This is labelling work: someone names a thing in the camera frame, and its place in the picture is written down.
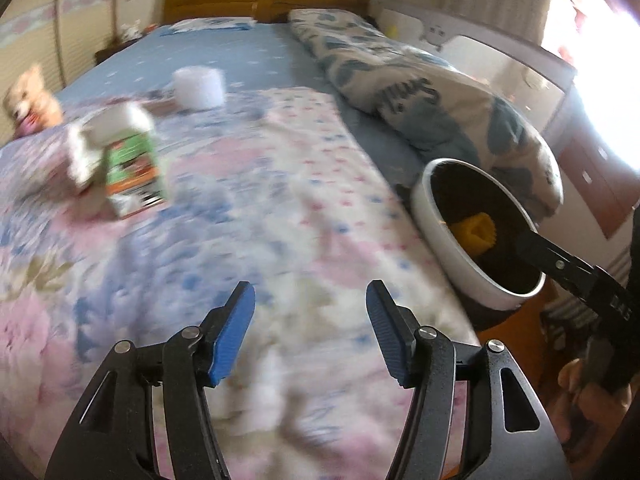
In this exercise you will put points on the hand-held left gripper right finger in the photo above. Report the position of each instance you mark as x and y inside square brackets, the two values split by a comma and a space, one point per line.
[387, 335]

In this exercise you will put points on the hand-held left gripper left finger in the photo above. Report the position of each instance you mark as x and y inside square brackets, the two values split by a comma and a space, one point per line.
[230, 332]

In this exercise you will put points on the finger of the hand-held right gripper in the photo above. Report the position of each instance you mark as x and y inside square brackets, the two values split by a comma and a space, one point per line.
[550, 260]

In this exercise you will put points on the orange foam fruit net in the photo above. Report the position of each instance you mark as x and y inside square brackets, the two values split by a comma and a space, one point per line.
[475, 232]

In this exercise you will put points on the white trash bin black liner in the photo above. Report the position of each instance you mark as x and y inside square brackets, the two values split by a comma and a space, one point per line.
[440, 230]

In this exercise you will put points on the green white drink carton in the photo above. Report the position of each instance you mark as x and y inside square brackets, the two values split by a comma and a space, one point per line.
[127, 160]

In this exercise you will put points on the white foam fruit net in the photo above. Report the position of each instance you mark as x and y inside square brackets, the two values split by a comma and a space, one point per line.
[199, 87]

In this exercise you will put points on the person's right hand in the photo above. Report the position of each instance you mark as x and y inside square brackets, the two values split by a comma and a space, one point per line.
[570, 376]

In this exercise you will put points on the brown wooden cabinet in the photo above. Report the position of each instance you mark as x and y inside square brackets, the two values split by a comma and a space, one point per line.
[595, 170]

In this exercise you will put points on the floral pink blanket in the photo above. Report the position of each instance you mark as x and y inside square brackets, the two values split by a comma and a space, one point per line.
[250, 220]

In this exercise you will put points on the blue white patterned quilt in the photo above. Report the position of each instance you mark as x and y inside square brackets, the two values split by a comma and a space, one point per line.
[425, 85]

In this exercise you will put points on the grey dotted curtain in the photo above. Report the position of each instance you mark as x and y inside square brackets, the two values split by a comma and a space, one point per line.
[505, 0]

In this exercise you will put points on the small yellow toy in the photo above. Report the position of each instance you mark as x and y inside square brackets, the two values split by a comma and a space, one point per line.
[395, 31]

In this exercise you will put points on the blue bed sheet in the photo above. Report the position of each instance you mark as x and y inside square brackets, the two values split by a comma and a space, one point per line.
[250, 55]

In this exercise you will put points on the dark wooden nightstand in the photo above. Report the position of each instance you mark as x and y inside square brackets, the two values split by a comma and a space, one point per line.
[112, 52]

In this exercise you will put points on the beige teddy bear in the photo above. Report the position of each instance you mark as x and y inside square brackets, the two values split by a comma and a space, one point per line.
[32, 100]

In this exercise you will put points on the blue white pillow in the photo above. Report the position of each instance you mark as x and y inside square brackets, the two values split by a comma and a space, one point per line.
[212, 25]

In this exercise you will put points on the white rabbit plush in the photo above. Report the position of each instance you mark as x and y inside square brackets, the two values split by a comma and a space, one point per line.
[132, 30]

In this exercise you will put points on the cream sliding door wardrobe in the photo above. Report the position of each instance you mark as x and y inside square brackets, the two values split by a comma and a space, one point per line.
[50, 20]

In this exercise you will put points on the grey bed guard rail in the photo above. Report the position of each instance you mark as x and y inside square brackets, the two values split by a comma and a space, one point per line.
[480, 45]

